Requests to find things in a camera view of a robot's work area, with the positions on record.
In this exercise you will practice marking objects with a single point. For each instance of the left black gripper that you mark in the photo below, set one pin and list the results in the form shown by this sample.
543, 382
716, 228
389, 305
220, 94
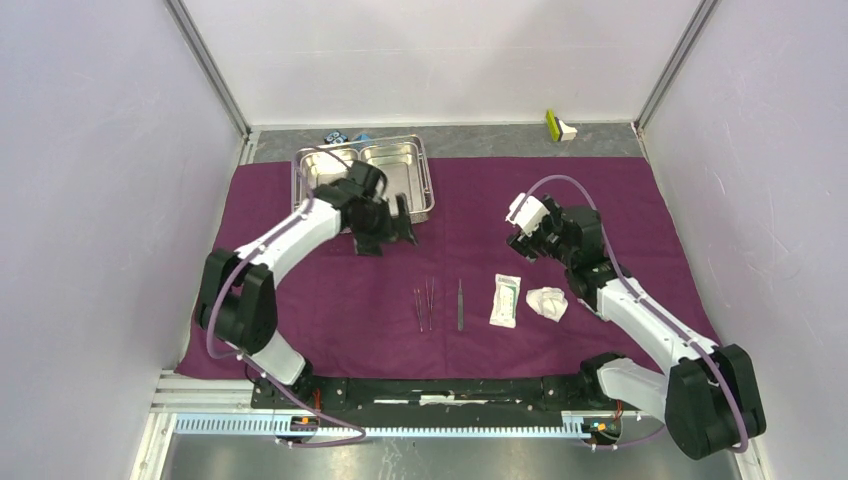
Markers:
403, 218

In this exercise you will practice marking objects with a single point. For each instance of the steel scalpel handle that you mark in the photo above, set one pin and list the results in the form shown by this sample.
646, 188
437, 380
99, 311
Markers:
460, 306
429, 293

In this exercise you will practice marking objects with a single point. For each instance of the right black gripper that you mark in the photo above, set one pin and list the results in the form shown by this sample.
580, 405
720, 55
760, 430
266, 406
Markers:
553, 217

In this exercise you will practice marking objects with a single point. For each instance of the metal instrument tray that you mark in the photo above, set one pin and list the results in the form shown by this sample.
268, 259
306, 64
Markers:
401, 158

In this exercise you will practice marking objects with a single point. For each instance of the white sterile packet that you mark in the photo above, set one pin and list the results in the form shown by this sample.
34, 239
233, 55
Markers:
505, 301

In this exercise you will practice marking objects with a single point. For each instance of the white gauze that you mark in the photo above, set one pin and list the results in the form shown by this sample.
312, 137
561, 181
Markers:
548, 302

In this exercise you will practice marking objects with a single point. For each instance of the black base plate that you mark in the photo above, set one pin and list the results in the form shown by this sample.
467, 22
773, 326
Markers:
453, 403

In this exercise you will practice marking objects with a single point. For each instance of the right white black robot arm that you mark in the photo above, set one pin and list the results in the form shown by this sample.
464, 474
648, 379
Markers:
705, 394

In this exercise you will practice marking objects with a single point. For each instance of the aluminium frame rail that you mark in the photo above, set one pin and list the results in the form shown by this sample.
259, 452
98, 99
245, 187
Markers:
242, 429

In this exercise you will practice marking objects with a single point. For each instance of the yellow green white object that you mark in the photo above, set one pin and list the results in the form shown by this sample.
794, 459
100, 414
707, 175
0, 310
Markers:
558, 130

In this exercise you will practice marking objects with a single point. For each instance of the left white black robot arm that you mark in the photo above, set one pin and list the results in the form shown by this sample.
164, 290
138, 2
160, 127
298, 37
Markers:
237, 301

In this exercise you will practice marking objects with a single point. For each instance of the purple cloth wrap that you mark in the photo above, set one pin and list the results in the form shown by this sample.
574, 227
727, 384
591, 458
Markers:
354, 316

